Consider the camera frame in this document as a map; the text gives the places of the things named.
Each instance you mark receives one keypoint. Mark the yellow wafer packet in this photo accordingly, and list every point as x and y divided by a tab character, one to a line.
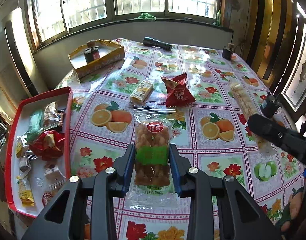
141	92

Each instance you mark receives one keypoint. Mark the clear rice cracker packet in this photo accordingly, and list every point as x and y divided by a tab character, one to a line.
50	114

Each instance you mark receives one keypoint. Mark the window with frame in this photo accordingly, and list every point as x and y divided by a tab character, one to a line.
49	20

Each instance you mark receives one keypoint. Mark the floral plastic tablecloth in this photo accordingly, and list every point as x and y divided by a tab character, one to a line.
212	132

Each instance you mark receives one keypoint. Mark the large red snack bag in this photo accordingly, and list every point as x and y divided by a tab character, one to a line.
49	145

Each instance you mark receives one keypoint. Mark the small yellow packet on table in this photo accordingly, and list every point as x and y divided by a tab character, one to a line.
249	109

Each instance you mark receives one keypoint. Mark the yellow snack packet in tray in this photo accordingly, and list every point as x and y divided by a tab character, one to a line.
25	192

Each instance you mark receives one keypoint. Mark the black snack packet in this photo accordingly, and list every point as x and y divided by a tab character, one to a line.
60	115

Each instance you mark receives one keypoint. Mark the green cloth on windowsill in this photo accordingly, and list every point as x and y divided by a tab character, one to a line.
145	16

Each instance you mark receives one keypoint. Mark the black flashlight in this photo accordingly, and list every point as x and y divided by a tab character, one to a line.
151	42

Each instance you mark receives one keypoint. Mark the person's right hand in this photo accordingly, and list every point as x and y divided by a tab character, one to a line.
295	201

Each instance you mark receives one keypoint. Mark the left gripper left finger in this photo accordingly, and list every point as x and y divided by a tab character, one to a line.
113	182

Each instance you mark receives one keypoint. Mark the dark bottle in box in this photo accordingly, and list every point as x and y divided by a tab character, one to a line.
91	53

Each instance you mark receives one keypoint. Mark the red rectangular tray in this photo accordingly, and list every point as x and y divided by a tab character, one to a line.
29	165

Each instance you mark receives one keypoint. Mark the green wafer packet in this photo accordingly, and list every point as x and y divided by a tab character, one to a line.
35	126

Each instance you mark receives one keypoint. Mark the dark cup with straw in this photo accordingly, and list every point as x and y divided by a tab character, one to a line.
271	104

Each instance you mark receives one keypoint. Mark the yellow biscuit packet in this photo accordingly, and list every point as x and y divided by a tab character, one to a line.
19	149

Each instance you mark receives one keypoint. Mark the white nougat candy packet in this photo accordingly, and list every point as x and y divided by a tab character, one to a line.
53	175

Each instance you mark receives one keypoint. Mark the yellow cardboard box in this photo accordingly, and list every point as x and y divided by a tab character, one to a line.
109	51

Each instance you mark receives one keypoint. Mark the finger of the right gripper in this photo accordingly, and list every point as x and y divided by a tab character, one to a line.
268	130

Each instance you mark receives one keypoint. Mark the clear packet brown snacks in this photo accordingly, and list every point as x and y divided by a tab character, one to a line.
152	186

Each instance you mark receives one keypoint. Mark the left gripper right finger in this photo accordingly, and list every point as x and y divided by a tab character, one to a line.
190	182

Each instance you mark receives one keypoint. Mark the red pyramid snack bag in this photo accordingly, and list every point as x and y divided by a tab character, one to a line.
178	95

